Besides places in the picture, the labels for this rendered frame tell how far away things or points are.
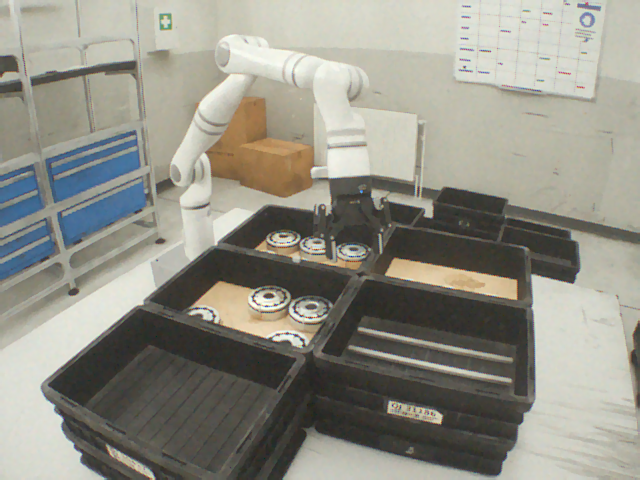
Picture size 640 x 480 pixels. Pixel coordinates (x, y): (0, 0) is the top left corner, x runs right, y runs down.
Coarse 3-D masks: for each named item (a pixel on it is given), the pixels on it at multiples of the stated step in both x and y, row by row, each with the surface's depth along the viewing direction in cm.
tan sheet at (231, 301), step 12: (216, 288) 114; (228, 288) 114; (240, 288) 114; (204, 300) 109; (216, 300) 109; (228, 300) 109; (240, 300) 109; (228, 312) 104; (240, 312) 104; (228, 324) 100; (240, 324) 100; (252, 324) 100; (264, 324) 100; (276, 324) 100; (288, 324) 100; (264, 336) 96; (312, 336) 97
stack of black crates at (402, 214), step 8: (392, 208) 231; (400, 208) 229; (408, 208) 227; (416, 208) 225; (376, 216) 238; (392, 216) 233; (400, 216) 231; (408, 216) 229; (416, 216) 227; (392, 224) 231; (400, 224) 231; (408, 224) 231; (416, 224) 211
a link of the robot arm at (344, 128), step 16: (336, 64) 71; (320, 80) 72; (336, 80) 71; (320, 96) 74; (336, 96) 72; (320, 112) 76; (336, 112) 73; (352, 112) 73; (336, 128) 74; (352, 128) 74; (336, 144) 75; (352, 144) 74
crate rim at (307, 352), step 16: (256, 256) 109; (272, 256) 109; (336, 272) 102; (160, 288) 95; (144, 304) 89; (336, 304) 90; (192, 320) 85; (208, 320) 85; (256, 336) 81; (320, 336) 81; (304, 352) 77
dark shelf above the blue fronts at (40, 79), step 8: (96, 64) 274; (104, 64) 256; (112, 64) 244; (120, 64) 250; (128, 64) 255; (64, 72) 219; (72, 72) 221; (80, 72) 225; (88, 72) 230; (96, 72) 236; (16, 80) 209; (32, 80) 199; (40, 80) 204; (48, 80) 208; (56, 80) 213; (0, 88) 184; (8, 88) 188; (16, 88) 192
